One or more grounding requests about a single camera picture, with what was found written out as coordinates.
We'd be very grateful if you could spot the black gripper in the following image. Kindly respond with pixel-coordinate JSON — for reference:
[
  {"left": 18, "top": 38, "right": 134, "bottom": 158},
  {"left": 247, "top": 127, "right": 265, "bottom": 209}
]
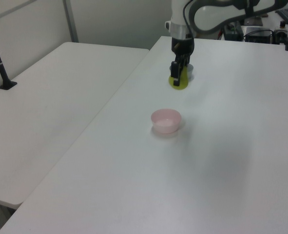
[{"left": 170, "top": 37, "right": 195, "bottom": 87}]

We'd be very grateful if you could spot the yellow-green plastic cup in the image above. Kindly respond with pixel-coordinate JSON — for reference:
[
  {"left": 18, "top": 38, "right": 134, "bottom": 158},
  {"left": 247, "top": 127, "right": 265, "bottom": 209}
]
[{"left": 168, "top": 66, "right": 191, "bottom": 91}]

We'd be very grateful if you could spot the pink plastic bowl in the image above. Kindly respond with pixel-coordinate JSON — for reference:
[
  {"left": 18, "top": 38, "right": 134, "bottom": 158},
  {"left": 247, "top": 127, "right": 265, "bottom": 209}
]
[{"left": 150, "top": 108, "right": 182, "bottom": 134}]

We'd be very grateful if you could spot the light blue small cup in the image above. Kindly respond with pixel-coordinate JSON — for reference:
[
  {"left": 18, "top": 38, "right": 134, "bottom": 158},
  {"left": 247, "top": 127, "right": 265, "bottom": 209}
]
[{"left": 169, "top": 63, "right": 195, "bottom": 80}]

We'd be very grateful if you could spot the dark device with green parts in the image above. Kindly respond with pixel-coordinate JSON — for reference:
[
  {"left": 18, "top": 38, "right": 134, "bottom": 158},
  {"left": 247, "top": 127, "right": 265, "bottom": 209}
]
[{"left": 222, "top": 21, "right": 244, "bottom": 41}]

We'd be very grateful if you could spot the black electronics box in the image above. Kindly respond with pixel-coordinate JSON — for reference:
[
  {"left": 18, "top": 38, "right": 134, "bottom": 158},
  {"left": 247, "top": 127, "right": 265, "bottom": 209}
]
[{"left": 243, "top": 26, "right": 274, "bottom": 44}]

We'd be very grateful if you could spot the white side table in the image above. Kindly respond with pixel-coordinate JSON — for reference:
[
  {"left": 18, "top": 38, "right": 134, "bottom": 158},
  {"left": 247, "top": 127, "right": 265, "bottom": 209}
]
[{"left": 0, "top": 41, "right": 150, "bottom": 206}]

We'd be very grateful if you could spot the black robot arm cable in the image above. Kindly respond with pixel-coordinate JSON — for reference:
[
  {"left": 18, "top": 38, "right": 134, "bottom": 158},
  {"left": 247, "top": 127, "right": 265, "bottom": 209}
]
[{"left": 182, "top": 0, "right": 196, "bottom": 38}]

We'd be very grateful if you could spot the grey partition post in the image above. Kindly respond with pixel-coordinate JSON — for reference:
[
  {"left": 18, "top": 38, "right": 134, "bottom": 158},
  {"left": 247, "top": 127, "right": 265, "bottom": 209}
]
[{"left": 62, "top": 0, "right": 79, "bottom": 43}]

